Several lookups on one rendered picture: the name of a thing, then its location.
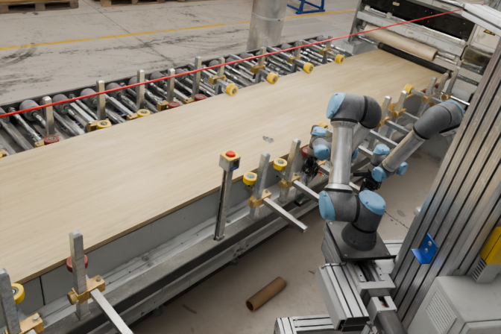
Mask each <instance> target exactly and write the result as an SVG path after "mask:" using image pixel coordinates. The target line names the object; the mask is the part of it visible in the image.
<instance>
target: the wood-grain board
mask: <svg viewBox="0 0 501 334"><path fill-rule="evenodd" d="M432 77H436V78H437V81H436V82H435V83H440V82H441V78H440V77H437V76H435V75H432V74H430V73H428V72H425V71H423V70H420V69H417V68H415V67H413V66H410V65H408V64H406V63H403V62H400V61H399V60H395V59H394V58H391V57H388V56H386V55H384V54H381V53H379V52H377V51H374V50H373V51H368V52H365V53H362V54H358V55H355V56H352V57H348V58H345V59H344V61H343V63H337V62H331V63H327V64H324V65H321V66H316V67H314V69H313V70H312V72H310V73H308V72H305V71H304V70H303V71H301V72H296V73H293V74H290V75H286V76H283V77H280V78H278V80H277V82H276V83H270V82H268V81H266V82H262V83H258V84H255V85H252V86H247V87H245V88H241V89H238V92H237V93H236V94H235V95H234V96H231V95H229V94H227V93H224V94H221V95H217V96H214V97H211V98H206V99H204V100H200V101H196V102H193V103H191V104H186V105H183V106H180V107H175V108H172V109H170V110H165V111H162V112H159V113H155V114H152V115H149V116H145V117H142V118H139V119H134V120H131V121H129V122H124V123H121V124H118V125H113V126H111V127H106V128H103V129H100V130H96V131H93V132H90V133H85V134H83V135H80V136H76V137H72V138H70V139H65V140H62V141H59V142H55V143H52V144H49V145H44V146H42V147H38V148H34V149H31V150H29V151H24V152H21V153H18V154H14V155H10V156H8V157H3V158H1V159H0V269H2V268H5V269H6V270H7V272H8V274H9V276H10V282H11V284H12V283H18V284H20V285H22V284H23V283H26V282H28V281H29V280H32V279H33V278H35V277H38V276H40V275H42V274H44V273H46V272H48V271H50V270H52V269H55V268H57V267H59V266H61V265H63V264H65V263H66V260H67V259H68V257H69V256H71V251H70V244H69V233H71V232H72V231H75V230H79V231H80V232H81V233H82V234H83V250H84V254H85V253H88V252H90V251H93V250H95V249H96V248H99V247H101V246H102V245H105V244H107V243H109V242H111V241H113V240H115V239H117V238H119V237H121V236H123V235H126V234H128V233H130V232H132V231H134V230H136V229H138V228H140V227H142V226H145V225H146V224H149V223H151V222H152V221H155V220H157V219H158V218H162V217H163V216H165V215H168V214H169V213H171V212H174V211H175V210H177V209H180V208H182V207H184V206H186V205H188V204H190V203H192V202H194V201H197V200H199V199H201V198H203V197H205V196H207V195H209V194H211V193H213V192H216V191H218V190H219V189H221V179H222V173H223V168H221V167H220V166H219V165H218V164H219V158H220V153H223V152H225V151H228V150H230V149H232V150H233V151H235V152H236V153H237V154H239V155H240V156H241V159H240V164H239V168H238V169H236V170H234V171H233V178H232V183H235V182H236V181H238V180H241V179H242V178H243V177H244V174H245V173H247V172H253V173H255V172H257V171H258V168H259V161H260V156H261V153H263V152H268V153H269V154H270V155H271V156H270V160H269V164H268V166H270V165H272V164H273V163H274V160H275V159H276V158H281V159H284V158H287V157H288V156H289V152H290V149H291V145H292V140H293V139H296V138H298V139H299V140H300V141H301V144H300V149H299V151H301V150H302V149H303V148H305V147H309V141H310V139H311V134H310V132H311V129H312V126H313V125H316V124H317V123H319V122H324V123H325V124H327V125H328V126H329V128H330V129H332V130H333V126H332V125H331V124H330V119H328V118H327V106H328V104H329V101H330V98H331V96H332V95H333V94H334V93H336V92H345V93H349V94H355V95H367V96H370V97H372V98H374V99H375V100H377V102H378V103H379V105H380V106H381V105H382V103H383V102H384V100H385V97H386V96H388V95H389V96H391V97H392V99H391V103H393V102H395V105H397V102H398V101H399V98H400V94H401V92H402V91H403V89H404V87H405V85H406V84H410V85H412V86H413V87H414V89H417V90H419V91H421V92H423V90H424V89H427V87H428V86H429V82H430V80H431V78H432ZM263 136H269V138H273V139H274V141H275V142H272V143H269V144H268V143H267V142H266V141H265V140H264V139H263V138H262V137H263Z"/></svg>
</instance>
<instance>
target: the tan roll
mask: <svg viewBox="0 0 501 334"><path fill-rule="evenodd" d="M358 28H360V29H362V30H364V31H369V30H372V29H376V28H379V27H377V26H374V25H371V24H368V25H366V27H364V26H362V25H359V26H358ZM364 35H366V36H368V37H371V38H374V39H375V40H379V41H381V42H384V43H387V44H389V45H392V46H394V47H396V48H400V49H402V50H404V51H407V52H409V53H412V54H415V55H417V56H419V57H422V58H425V59H427V60H430V61H434V60H435V59H436V58H438V59H440V60H443V61H445V62H448V63H451V64H453V65H455V66H457V65H458V64H459V62H456V61H454V60H451V59H448V58H446V57H443V56H441V55H438V54H436V53H437V51H438V49H436V48H433V47H430V46H427V45H424V44H422V43H420V42H416V41H414V40H411V39H409V38H406V37H403V36H400V35H398V34H395V33H392V32H390V31H387V30H385V29H379V30H375V31H369V32H366V33H364Z"/></svg>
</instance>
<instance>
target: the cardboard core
mask: <svg viewBox="0 0 501 334"><path fill-rule="evenodd" d="M285 287H286V282H285V280H284V279H283V278H282V277H277V278H276V279H275V280H273V281H272V282H270V283H269V284H268V285H267V286H265V287H264V288H263V289H261V290H260V291H258V292H257V293H256V294H254V295H253V296H252V297H250V298H249V299H247V300H246V301H245V304H246V307H247V308H248V309H249V310H250V311H251V312H254V311H255V310H256V309H258V308H259V307H260V306H261V305H262V304H264V303H265V302H267V301H268V300H269V299H271V298H272V297H273V296H274V295H275V294H277V293H278V292H280V291H281V290H282V289H284V288H285Z"/></svg>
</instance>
